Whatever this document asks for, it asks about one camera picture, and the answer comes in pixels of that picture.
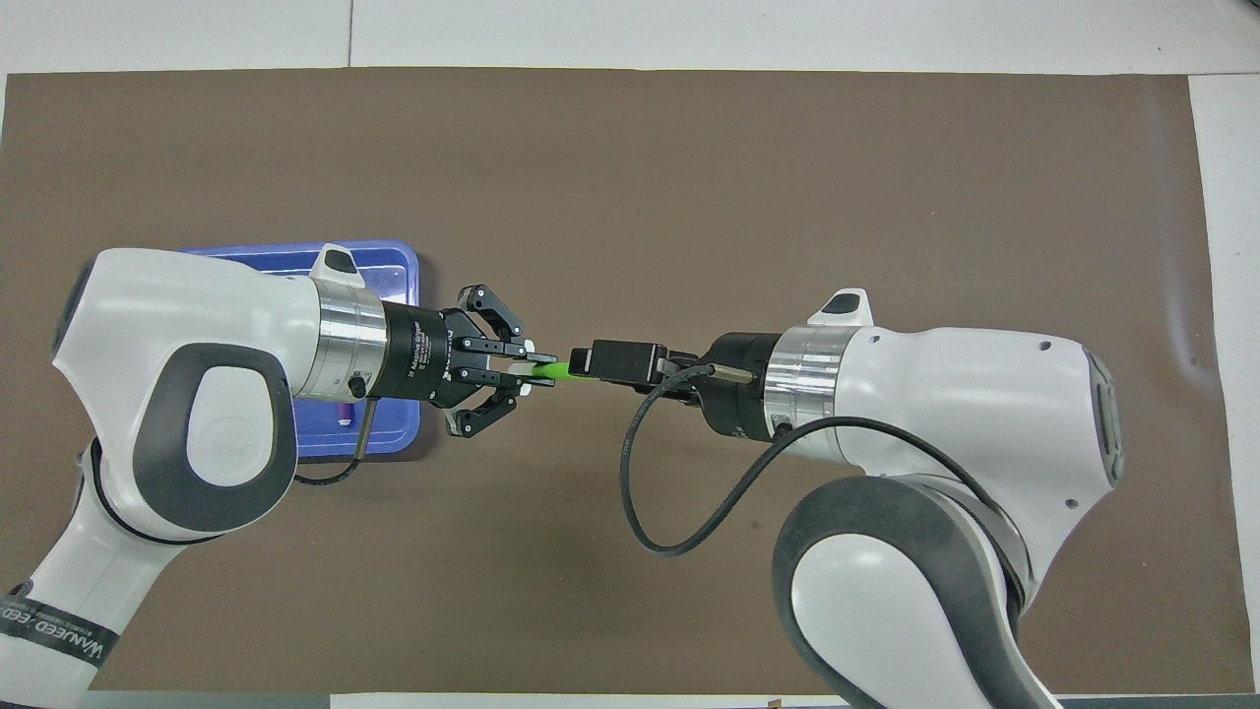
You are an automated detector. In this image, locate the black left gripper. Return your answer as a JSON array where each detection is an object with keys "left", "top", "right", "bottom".
[{"left": 384, "top": 284, "right": 558, "bottom": 438}]

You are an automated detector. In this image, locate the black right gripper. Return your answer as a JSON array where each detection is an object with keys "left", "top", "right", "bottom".
[{"left": 569, "top": 333, "right": 781, "bottom": 436}]

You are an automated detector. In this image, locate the green marker pen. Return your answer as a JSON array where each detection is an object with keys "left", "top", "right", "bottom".
[{"left": 507, "top": 359, "right": 592, "bottom": 383}]

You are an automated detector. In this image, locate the blue plastic tray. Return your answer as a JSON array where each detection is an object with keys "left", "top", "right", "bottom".
[{"left": 182, "top": 237, "right": 422, "bottom": 462}]

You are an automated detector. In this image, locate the brown table mat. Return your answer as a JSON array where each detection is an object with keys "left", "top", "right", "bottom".
[{"left": 0, "top": 67, "right": 1231, "bottom": 695}]

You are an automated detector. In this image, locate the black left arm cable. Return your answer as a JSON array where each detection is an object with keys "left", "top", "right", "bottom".
[{"left": 295, "top": 399, "right": 375, "bottom": 485}]

